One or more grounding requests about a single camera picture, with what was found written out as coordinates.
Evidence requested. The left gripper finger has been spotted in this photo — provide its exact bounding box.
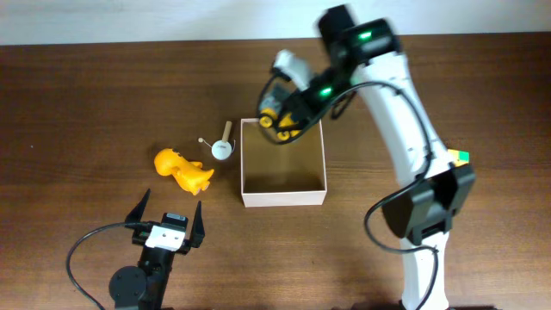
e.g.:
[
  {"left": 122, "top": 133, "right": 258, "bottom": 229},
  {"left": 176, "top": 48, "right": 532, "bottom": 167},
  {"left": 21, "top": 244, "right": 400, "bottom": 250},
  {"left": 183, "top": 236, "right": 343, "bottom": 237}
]
[
  {"left": 189, "top": 201, "right": 205, "bottom": 248},
  {"left": 125, "top": 189, "right": 151, "bottom": 224}
]

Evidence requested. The yellow grey toy truck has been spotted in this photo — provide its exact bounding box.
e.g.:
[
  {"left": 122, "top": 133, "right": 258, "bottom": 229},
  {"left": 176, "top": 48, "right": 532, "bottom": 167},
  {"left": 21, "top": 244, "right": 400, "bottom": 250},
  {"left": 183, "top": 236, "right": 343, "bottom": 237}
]
[{"left": 258, "top": 83, "right": 300, "bottom": 142}]

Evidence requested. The orange toy dinosaur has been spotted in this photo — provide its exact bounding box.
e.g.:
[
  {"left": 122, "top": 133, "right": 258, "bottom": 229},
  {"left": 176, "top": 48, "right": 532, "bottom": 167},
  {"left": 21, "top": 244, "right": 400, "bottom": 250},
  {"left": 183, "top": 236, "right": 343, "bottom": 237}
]
[{"left": 153, "top": 148, "right": 214, "bottom": 195}]

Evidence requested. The colourful puzzle cube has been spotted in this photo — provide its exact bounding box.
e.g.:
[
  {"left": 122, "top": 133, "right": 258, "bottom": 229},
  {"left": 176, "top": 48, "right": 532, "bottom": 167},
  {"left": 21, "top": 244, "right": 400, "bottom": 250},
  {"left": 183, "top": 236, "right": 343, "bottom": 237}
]
[{"left": 448, "top": 149, "right": 470, "bottom": 167}]

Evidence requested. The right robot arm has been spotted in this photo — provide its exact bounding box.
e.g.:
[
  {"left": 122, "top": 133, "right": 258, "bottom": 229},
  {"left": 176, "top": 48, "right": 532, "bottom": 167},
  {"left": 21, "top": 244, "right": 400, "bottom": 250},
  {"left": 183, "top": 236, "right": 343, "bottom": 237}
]
[{"left": 257, "top": 5, "right": 475, "bottom": 309}]

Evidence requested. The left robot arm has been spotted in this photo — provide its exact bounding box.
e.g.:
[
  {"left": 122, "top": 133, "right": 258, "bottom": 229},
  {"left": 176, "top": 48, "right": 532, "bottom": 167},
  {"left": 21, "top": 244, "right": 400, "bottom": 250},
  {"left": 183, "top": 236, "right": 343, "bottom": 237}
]
[{"left": 108, "top": 191, "right": 205, "bottom": 310}]

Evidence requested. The pink cardboard box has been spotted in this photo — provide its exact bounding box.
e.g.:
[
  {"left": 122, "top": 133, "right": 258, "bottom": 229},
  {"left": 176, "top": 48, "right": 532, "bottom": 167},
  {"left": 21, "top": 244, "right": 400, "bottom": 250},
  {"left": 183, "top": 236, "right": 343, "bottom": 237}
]
[{"left": 239, "top": 118, "right": 327, "bottom": 208}]

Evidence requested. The white rattle drum toy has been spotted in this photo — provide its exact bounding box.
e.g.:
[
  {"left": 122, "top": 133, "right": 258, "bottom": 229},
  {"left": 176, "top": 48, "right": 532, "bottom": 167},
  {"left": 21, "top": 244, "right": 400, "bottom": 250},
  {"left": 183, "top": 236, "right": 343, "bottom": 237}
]
[{"left": 198, "top": 121, "right": 235, "bottom": 161}]

